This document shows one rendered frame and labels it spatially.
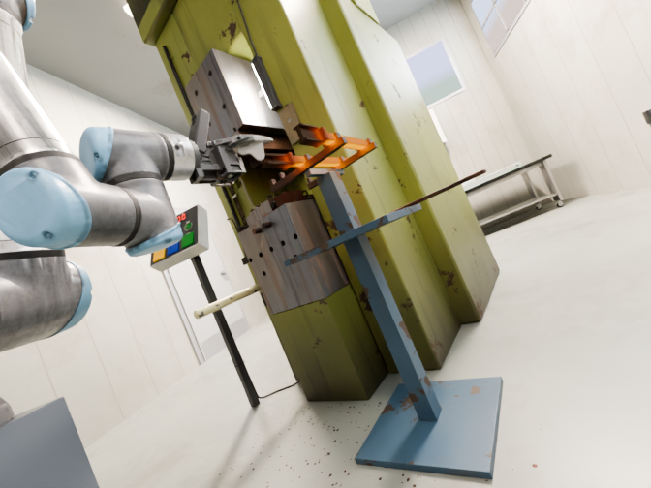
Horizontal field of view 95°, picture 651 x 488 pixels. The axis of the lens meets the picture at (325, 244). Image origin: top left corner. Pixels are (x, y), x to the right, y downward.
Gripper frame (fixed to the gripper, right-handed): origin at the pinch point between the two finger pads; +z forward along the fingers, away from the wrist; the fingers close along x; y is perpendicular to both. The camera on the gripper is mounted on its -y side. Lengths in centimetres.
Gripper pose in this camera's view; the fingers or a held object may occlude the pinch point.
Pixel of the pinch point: (254, 153)
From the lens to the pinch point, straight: 82.9
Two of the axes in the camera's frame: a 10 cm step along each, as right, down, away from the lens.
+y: 3.8, 9.2, -0.4
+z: 5.6, -2.0, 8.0
